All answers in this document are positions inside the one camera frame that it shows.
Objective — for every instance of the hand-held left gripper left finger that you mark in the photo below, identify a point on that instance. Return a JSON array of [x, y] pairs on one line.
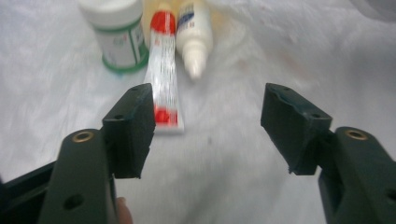
[[130, 140]]

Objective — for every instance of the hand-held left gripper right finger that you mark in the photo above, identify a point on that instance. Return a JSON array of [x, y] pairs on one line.
[[295, 133]]

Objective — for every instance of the red and white ointment tube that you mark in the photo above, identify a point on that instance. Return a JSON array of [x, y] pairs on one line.
[[163, 71]]

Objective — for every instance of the clear printed plastic bag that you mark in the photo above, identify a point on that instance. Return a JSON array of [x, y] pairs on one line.
[[233, 180]]

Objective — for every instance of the small white-lidded jar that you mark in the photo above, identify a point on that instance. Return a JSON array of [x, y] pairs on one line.
[[118, 37]]

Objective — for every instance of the white dropper bottle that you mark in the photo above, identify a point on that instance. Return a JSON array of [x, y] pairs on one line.
[[194, 40]]

